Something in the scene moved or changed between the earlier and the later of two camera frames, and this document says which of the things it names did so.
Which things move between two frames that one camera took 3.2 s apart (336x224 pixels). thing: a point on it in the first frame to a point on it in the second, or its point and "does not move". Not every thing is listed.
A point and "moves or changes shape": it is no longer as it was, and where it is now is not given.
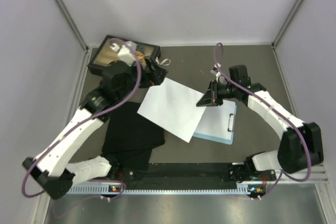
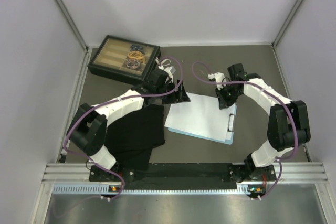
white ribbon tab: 157,60 does not move
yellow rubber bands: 140,55 does not move
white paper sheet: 174,106 moves or changes shape
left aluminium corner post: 64,11 does not move
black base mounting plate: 190,172 does not move
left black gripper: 157,75 to 178,96
